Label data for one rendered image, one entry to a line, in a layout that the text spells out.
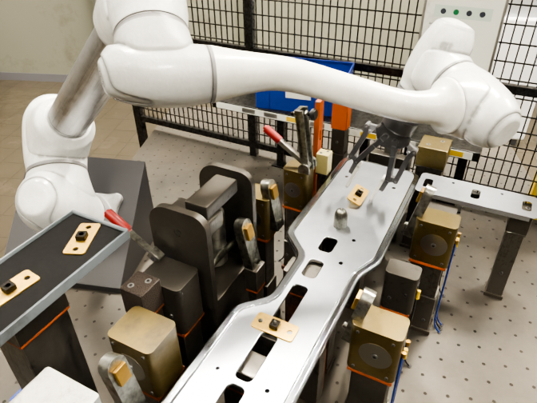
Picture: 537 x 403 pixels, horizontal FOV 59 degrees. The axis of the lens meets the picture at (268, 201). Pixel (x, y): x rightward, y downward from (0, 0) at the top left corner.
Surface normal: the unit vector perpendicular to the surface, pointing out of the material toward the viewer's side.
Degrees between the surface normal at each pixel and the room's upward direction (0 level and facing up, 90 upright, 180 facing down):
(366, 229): 0
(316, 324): 0
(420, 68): 76
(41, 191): 51
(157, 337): 0
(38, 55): 90
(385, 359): 90
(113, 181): 42
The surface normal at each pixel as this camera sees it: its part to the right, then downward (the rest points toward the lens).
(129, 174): -0.13, -0.24
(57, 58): -0.15, 0.56
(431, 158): -0.46, 0.51
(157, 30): 0.29, -0.19
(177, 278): -0.01, -0.82
